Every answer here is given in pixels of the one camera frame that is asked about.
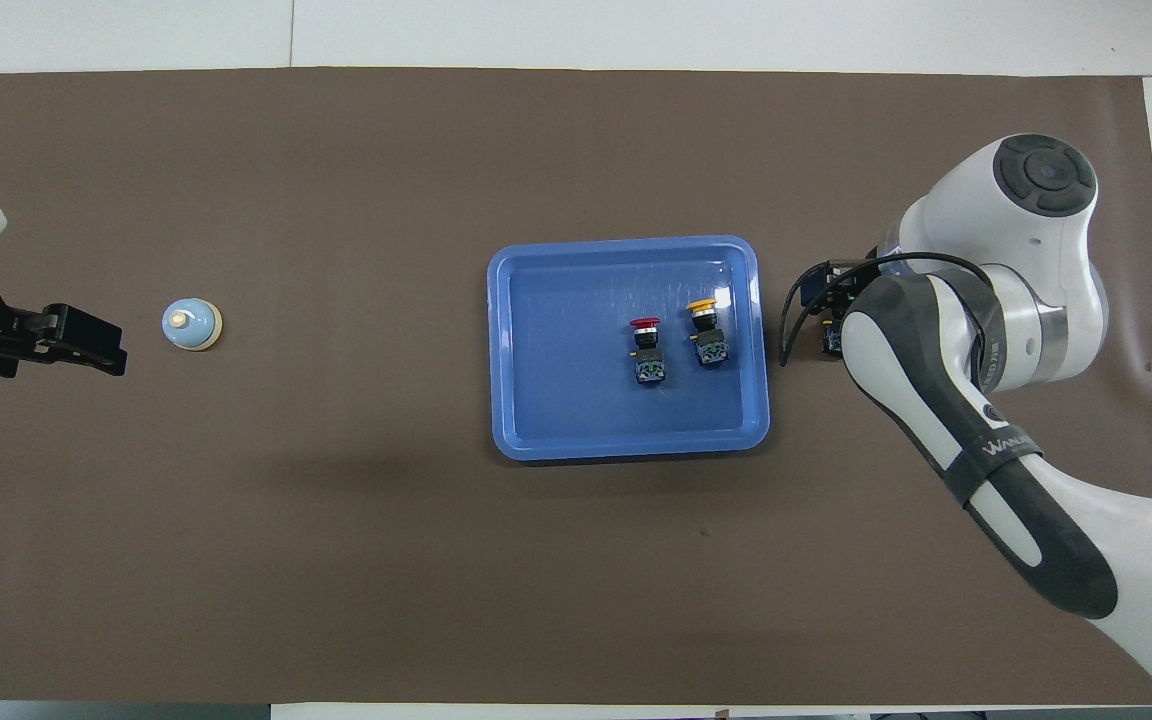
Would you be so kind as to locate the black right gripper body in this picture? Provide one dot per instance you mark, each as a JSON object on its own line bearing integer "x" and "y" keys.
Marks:
{"x": 836, "y": 282}

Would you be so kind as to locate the green push button switch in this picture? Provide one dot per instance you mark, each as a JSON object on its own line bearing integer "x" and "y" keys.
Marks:
{"x": 832, "y": 342}

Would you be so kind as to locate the yellow push button switch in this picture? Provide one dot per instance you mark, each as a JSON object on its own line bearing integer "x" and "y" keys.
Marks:
{"x": 708, "y": 335}

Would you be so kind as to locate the red push button switch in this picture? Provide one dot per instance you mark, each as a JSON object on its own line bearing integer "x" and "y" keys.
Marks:
{"x": 648, "y": 355}

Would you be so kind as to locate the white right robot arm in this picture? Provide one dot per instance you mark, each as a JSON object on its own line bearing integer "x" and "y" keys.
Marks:
{"x": 986, "y": 220}

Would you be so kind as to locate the light blue service bell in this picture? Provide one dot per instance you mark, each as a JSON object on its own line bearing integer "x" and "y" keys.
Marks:
{"x": 191, "y": 325}

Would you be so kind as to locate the blue plastic tray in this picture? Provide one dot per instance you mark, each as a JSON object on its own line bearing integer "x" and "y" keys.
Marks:
{"x": 566, "y": 400}

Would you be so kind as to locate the brown table mat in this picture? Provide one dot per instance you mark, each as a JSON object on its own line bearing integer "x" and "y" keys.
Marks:
{"x": 336, "y": 550}

